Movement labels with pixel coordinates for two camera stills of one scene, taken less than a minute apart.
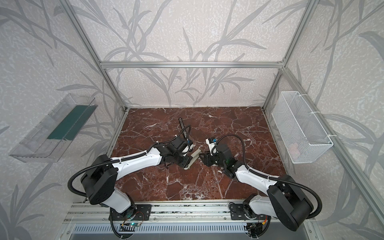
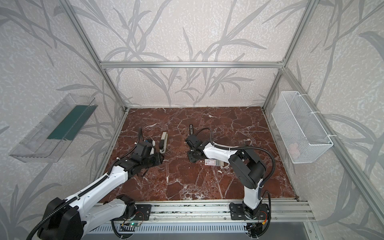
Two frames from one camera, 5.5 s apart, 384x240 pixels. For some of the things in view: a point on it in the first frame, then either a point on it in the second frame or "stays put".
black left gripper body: [184, 159] -> [156, 147]
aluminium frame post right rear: [309, 9] stays put
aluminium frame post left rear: [67, 6] stays put
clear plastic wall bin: [48, 141] stays put
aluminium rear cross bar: [192, 64] stays put
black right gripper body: [208, 159] -> [191, 137]
